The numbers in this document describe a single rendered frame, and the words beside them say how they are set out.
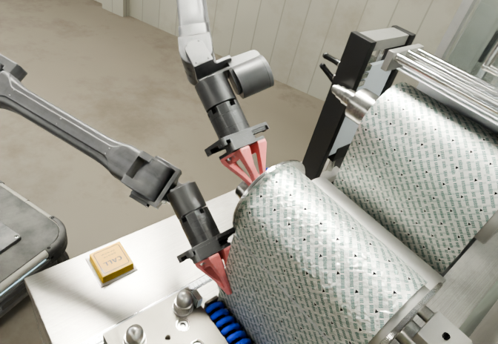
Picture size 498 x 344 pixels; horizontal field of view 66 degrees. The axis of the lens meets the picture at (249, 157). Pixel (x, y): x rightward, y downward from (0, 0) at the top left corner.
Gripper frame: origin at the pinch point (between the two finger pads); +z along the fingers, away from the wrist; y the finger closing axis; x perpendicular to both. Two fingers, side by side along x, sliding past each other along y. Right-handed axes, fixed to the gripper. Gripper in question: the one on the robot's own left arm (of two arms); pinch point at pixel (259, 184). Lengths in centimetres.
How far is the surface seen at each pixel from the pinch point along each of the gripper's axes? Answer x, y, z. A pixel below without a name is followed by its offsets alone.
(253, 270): 1.3, 8.7, 11.2
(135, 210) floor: -160, -35, -11
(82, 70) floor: -250, -74, -138
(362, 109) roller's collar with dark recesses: 10.4, -20.5, -4.1
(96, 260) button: -37.6, 19.8, 0.5
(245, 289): -3.6, 8.6, 14.2
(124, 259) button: -35.9, 14.8, 2.9
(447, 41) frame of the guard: -2, -95, -14
